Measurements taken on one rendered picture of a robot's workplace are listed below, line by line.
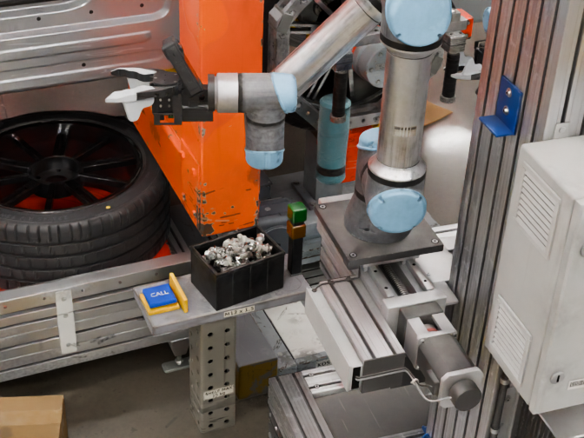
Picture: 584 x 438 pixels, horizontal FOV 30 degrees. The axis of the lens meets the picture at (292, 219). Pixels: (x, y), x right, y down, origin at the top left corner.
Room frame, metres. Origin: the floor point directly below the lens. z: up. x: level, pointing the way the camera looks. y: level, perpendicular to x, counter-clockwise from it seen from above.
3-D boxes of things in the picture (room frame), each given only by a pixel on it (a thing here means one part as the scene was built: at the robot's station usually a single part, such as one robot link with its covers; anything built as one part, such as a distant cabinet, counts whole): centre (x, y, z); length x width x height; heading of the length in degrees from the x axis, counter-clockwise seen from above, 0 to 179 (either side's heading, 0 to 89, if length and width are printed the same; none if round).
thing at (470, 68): (2.71, -0.46, 0.85); 0.09 x 0.03 x 0.06; 123
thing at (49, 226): (2.68, 0.70, 0.39); 0.66 x 0.66 x 0.24
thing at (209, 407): (2.19, 0.19, 0.21); 0.10 x 0.10 x 0.42; 25
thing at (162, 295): (2.13, 0.32, 0.47); 0.07 x 0.07 x 0.02; 25
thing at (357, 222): (1.99, -0.19, 0.87); 0.15 x 0.15 x 0.10
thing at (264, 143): (1.85, 0.06, 1.12); 0.11 x 0.08 x 0.11; 6
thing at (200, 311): (2.20, 0.17, 0.44); 0.43 x 0.17 x 0.03; 115
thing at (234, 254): (2.21, 0.13, 0.51); 0.20 x 0.14 x 0.13; 124
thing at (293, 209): (2.28, -0.01, 0.64); 0.04 x 0.04 x 0.04; 25
